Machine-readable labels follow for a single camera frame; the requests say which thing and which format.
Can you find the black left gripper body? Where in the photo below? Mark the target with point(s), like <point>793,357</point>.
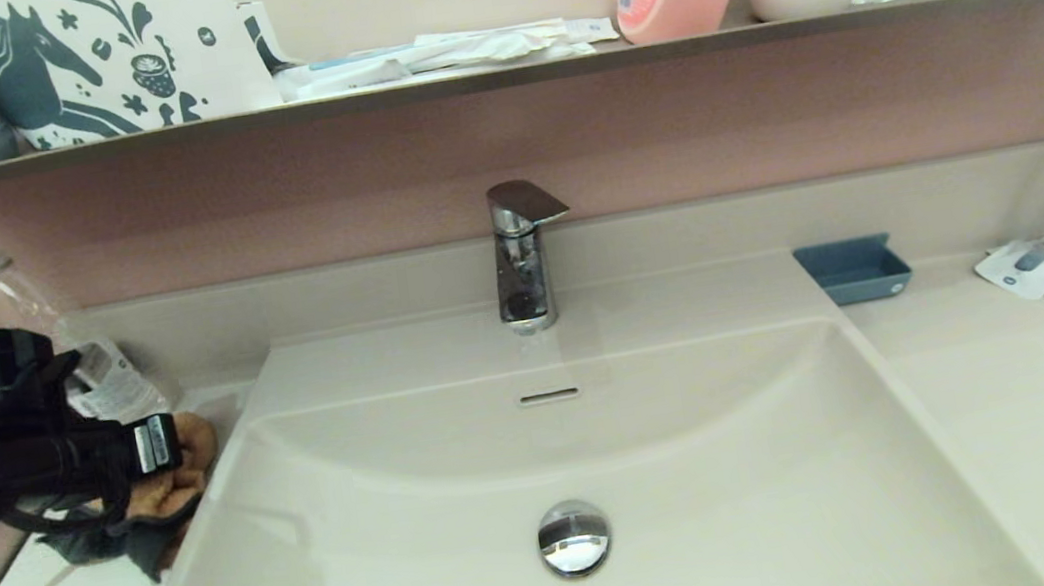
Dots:
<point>80,460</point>

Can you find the orange cleaning cloth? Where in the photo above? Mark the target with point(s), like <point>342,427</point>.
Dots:
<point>189,443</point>

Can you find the chrome sink faucet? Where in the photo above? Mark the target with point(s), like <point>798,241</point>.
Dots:
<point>521,283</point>

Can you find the white ceramic sink basin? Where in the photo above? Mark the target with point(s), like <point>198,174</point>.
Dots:
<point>712,510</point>

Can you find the clear plastic water bottle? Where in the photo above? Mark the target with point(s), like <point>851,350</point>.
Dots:
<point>110,382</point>

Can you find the white horse print bag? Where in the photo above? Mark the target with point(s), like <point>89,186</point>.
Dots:
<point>146,40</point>

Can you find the small patterned white pouch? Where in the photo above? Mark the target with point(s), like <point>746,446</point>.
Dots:
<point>267,39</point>

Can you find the white tube packet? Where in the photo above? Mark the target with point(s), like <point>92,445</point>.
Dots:
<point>342,78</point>

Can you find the chrome drain stopper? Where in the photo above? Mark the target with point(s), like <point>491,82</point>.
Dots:
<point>573,538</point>

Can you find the crumpled white wrapper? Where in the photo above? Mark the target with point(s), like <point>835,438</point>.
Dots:
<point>499,44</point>

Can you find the small white printed box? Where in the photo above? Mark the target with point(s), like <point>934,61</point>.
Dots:
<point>593,27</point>

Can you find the blue soap dish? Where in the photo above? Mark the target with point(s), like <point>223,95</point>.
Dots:
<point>853,275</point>

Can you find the brown wall shelf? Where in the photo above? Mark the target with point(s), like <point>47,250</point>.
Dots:
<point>454,86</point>

